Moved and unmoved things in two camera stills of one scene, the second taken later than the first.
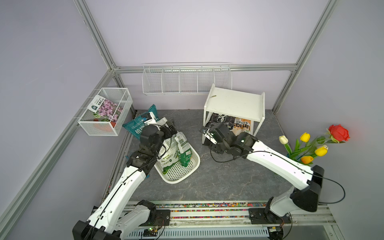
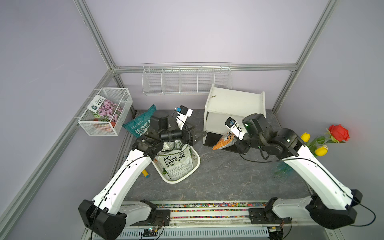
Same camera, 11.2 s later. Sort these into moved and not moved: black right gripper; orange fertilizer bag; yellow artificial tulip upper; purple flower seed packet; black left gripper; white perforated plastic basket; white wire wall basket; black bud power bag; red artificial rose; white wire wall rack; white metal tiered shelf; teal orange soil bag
Moved: black bud power bag; black left gripper; orange fertilizer bag; black right gripper
Not moved: white metal tiered shelf; white wire wall rack; yellow artificial tulip upper; purple flower seed packet; white perforated plastic basket; red artificial rose; white wire wall basket; teal orange soil bag
